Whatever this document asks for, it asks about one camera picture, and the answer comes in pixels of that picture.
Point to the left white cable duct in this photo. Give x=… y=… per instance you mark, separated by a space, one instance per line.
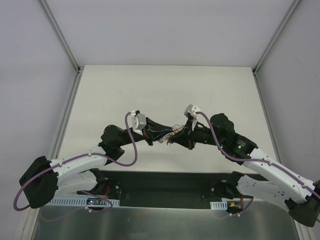
x=82 y=201

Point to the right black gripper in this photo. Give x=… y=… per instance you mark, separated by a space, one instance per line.
x=189 y=135

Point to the aluminium frame post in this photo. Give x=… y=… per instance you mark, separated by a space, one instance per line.
x=59 y=34
x=276 y=35

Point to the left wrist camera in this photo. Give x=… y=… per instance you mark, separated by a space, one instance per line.
x=139 y=122

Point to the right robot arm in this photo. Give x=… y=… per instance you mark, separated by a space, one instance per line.
x=297 y=195

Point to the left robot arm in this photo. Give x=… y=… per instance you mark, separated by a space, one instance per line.
x=46 y=179

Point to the right aluminium frame post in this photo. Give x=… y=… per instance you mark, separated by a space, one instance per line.
x=276 y=35

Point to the red handled key organizer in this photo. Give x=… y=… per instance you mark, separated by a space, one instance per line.
x=170 y=135

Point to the right white cable duct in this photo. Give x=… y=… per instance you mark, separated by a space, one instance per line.
x=219 y=205

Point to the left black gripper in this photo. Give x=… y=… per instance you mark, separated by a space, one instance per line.
x=147 y=132

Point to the white cable duct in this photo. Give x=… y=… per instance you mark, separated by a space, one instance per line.
x=82 y=201
x=219 y=205

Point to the left aluminium frame post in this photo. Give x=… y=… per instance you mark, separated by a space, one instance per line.
x=59 y=34

